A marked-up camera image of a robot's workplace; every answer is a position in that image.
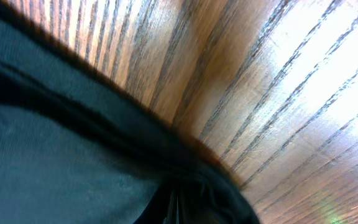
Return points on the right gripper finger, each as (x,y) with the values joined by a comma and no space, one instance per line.
(162,208)

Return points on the black t-shirt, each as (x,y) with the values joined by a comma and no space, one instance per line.
(73,150)

